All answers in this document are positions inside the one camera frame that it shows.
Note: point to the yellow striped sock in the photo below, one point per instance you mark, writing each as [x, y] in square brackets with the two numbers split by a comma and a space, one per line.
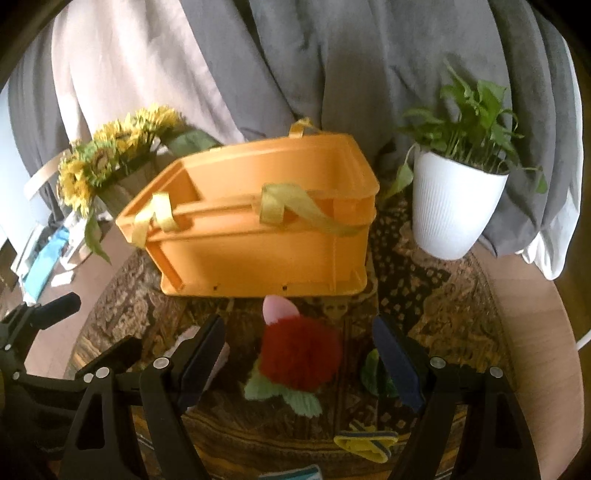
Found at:
[360, 445]

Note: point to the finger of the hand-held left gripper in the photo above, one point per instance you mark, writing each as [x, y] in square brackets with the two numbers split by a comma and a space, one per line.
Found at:
[122, 350]
[55, 307]

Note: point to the grey flower vase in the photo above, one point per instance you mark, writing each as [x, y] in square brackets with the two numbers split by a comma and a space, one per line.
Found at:
[131, 187]

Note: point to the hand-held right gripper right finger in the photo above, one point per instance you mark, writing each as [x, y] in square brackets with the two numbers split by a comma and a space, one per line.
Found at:
[399, 369]

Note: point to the blue cloth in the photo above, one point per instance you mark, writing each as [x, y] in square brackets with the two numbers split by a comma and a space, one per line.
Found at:
[44, 263]

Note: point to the red plush toy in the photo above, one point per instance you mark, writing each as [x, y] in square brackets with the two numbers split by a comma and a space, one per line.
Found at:
[300, 353]

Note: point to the sunflower bouquet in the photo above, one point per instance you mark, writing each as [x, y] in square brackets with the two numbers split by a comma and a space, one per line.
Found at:
[106, 157]

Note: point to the green plant in white pot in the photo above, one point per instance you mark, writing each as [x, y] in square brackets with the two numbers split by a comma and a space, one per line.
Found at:
[452, 207]

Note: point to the wide grey curtain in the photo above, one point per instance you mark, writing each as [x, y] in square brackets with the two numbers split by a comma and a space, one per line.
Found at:
[346, 69]

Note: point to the patterned fringed rug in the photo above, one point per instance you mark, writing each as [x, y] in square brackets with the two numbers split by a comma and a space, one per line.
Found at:
[438, 314]

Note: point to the teal striped cloth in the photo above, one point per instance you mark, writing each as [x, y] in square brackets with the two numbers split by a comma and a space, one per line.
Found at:
[295, 474]

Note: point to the narrow grey curtain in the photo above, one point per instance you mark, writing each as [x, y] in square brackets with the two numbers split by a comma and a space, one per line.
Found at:
[27, 115]

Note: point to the orange plastic crate with ribbons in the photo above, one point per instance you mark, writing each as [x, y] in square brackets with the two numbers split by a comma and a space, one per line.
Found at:
[258, 258]

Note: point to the beige curtain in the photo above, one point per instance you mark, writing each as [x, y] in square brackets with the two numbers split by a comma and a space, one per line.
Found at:
[138, 69]

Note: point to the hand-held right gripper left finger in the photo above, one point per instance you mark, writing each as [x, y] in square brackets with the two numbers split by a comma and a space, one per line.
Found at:
[202, 367]

